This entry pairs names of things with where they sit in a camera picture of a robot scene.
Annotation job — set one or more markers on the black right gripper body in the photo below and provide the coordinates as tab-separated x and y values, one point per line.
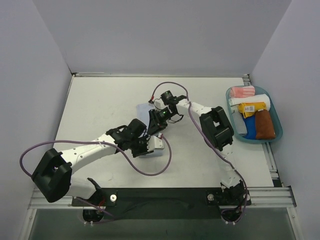
155	122

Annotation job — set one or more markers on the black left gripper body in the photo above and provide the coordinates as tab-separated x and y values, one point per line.
141	147

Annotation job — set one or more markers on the brown towel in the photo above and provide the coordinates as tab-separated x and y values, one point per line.
264	126

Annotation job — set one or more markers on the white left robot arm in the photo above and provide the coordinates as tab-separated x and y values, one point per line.
53	174

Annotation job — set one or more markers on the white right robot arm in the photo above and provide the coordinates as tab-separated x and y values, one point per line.
213	125

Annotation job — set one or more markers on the grey rolled towel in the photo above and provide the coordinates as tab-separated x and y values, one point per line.
239	123

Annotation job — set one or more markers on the pink striped rolled towel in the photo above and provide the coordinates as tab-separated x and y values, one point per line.
242	92

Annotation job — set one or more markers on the yellow rolled towel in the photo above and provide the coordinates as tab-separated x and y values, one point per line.
249	109

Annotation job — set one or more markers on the blue rolled towel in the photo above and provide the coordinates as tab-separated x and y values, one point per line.
250	123

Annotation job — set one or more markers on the blue plastic tray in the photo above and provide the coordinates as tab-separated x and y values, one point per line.
273	115

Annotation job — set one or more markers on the white rolled towel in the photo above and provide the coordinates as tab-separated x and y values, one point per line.
251	99

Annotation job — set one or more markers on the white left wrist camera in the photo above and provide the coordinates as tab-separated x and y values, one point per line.
157	142

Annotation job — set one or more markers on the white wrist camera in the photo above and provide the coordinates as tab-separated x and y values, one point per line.
157	142
158	104

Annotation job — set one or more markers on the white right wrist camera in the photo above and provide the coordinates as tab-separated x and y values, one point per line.
158	104

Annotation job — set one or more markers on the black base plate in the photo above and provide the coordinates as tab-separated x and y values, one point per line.
156	210

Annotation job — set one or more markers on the aluminium frame rail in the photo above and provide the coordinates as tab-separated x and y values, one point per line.
260	197

